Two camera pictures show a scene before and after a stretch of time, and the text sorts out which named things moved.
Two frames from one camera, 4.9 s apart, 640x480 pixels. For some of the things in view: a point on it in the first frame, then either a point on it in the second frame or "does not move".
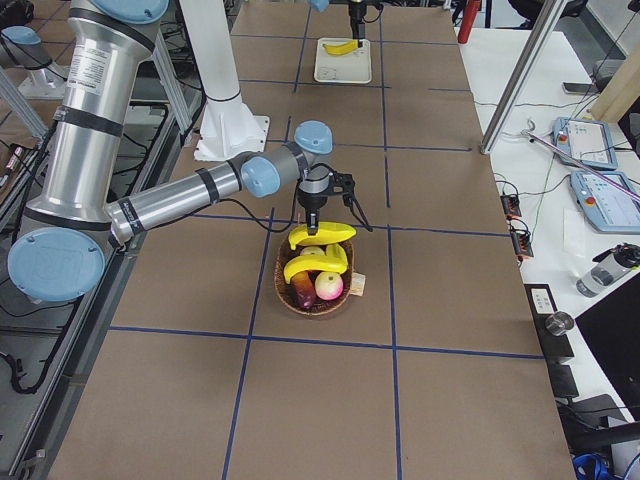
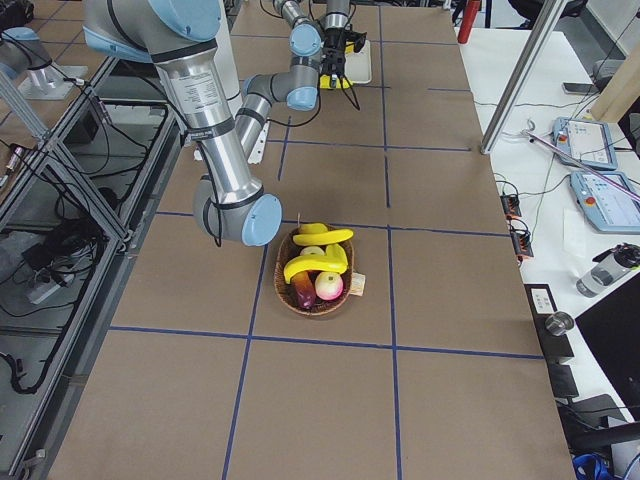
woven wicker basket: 321,306 does not move
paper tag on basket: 357,283 does not move
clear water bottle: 608,268 does not move
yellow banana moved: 328,232 -> 325,82
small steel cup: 559,323 does not move
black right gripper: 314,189 -> 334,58
